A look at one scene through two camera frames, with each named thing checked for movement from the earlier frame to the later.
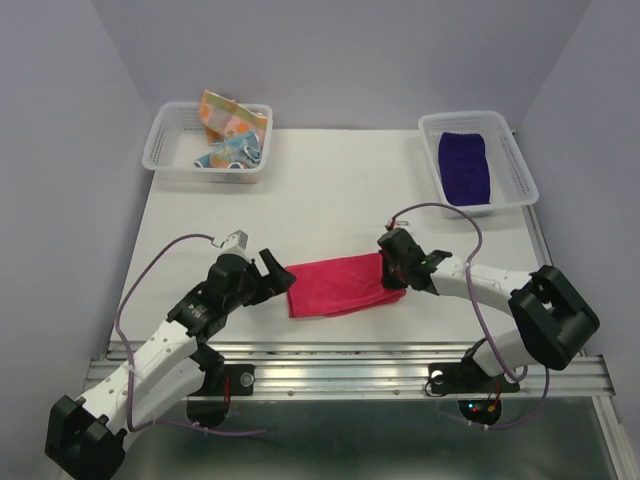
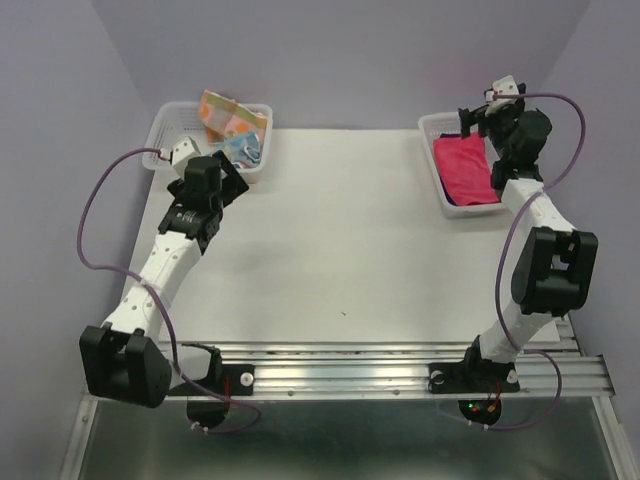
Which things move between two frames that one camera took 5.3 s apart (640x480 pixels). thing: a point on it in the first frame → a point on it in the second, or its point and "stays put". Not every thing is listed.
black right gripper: [390, 282] → [480, 115]
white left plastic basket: [176, 138] stays put
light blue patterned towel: [242, 149] stays put
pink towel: [338, 286] → [466, 167]
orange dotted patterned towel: [224, 117] stays put
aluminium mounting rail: [372, 370] stays put
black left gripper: [278, 279] → [232, 185]
